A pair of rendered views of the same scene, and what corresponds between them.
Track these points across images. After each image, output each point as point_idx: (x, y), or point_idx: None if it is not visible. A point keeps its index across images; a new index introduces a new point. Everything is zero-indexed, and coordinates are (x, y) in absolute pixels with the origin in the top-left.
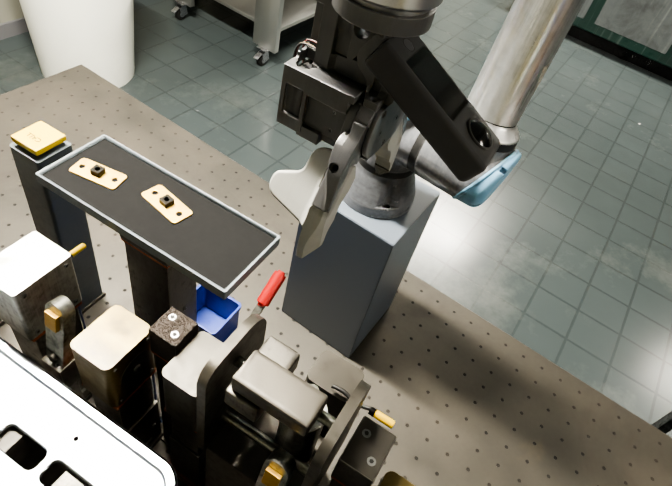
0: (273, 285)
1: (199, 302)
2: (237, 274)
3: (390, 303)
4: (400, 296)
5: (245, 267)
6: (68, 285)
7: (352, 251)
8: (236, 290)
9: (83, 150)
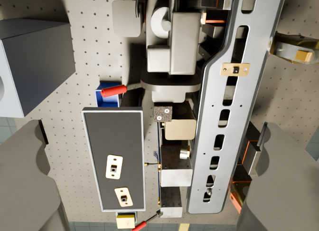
0: (113, 91)
1: (104, 105)
2: (125, 112)
3: (16, 18)
4: (4, 15)
5: (117, 112)
6: (165, 157)
7: (27, 62)
8: (84, 96)
9: (117, 209)
